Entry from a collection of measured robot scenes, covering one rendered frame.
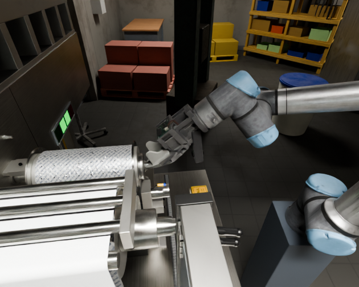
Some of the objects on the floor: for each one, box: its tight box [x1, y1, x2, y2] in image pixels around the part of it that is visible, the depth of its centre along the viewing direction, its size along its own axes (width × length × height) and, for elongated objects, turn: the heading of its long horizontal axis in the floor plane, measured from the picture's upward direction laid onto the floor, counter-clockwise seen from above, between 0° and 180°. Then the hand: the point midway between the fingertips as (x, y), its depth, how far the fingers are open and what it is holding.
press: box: [166, 0, 218, 133], centre depth 247 cm, size 70×87×267 cm
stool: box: [65, 93, 108, 149], centre depth 265 cm, size 56×59×63 cm
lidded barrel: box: [271, 72, 329, 136], centre depth 288 cm, size 55×55×67 cm
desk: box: [122, 19, 164, 42], centre depth 532 cm, size 75×146×81 cm, turn 179°
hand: (151, 164), depth 65 cm, fingers closed, pressing on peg
